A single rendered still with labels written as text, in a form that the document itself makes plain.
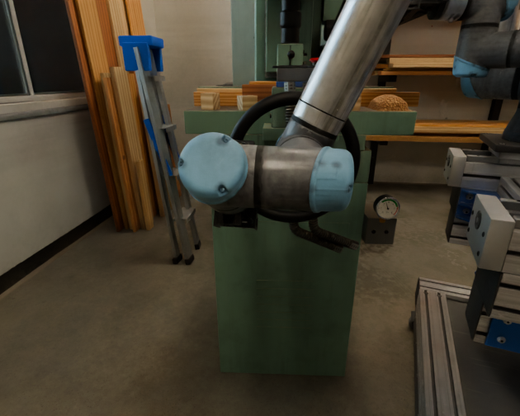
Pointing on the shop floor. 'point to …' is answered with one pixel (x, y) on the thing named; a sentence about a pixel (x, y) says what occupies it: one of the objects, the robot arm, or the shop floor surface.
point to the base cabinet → (286, 295)
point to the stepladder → (161, 136)
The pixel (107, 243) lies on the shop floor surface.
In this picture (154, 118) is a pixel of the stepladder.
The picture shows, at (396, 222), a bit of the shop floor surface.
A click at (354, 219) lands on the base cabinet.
